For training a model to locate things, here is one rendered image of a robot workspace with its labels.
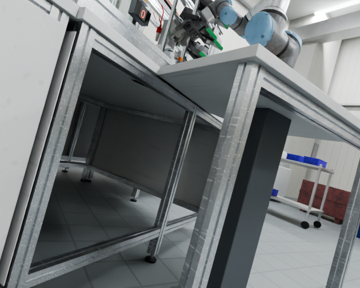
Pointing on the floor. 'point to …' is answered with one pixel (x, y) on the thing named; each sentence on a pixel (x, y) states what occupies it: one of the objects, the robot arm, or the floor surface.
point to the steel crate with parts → (335, 200)
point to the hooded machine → (282, 178)
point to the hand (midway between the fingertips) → (172, 39)
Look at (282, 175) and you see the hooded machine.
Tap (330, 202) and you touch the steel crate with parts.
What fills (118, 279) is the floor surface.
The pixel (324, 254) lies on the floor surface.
